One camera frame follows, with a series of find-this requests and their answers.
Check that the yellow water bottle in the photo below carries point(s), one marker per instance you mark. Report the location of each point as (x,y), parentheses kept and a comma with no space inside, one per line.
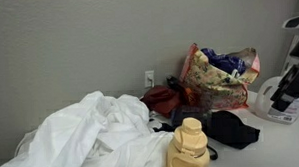
(188,148)

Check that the black and red printed bag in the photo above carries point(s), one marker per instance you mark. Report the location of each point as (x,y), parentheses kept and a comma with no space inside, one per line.
(160,99)

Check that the blue plastic bag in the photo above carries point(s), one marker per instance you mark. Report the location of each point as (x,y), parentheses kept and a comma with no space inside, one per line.
(224,62)

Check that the floral print tote bag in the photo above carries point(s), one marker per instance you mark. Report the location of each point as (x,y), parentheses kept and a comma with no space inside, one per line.
(216,84)

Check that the translucent white detergent jug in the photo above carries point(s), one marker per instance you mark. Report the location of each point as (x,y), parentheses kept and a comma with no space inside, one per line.
(265,102)

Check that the black folded cloth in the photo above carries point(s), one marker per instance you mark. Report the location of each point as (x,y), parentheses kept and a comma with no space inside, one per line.
(231,129)

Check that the white crumpled bed sheet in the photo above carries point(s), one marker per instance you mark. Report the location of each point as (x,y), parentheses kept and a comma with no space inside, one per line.
(91,135)

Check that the white wall outlet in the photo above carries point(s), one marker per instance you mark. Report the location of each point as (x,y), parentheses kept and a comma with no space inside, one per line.
(149,79)

